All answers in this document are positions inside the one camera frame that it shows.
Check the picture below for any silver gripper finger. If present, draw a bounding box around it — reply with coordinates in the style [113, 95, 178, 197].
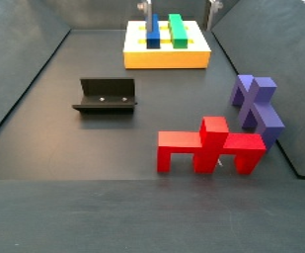
[138, 0, 153, 32]
[207, 0, 223, 30]

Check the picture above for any purple three-legged block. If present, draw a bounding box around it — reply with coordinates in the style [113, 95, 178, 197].
[230, 75, 285, 149]

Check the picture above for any yellow slotted board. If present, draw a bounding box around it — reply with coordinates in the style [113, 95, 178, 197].
[123, 21, 211, 69]

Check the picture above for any blue rectangular block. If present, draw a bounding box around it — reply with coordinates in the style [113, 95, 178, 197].
[147, 14, 159, 49]

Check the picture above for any green rectangular block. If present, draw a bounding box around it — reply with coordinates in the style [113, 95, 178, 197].
[167, 14, 187, 49]

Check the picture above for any red three-legged block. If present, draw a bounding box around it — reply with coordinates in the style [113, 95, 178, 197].
[157, 117, 266, 175]

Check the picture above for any black angle bracket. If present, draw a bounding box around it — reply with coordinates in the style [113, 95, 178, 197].
[71, 77, 137, 113]

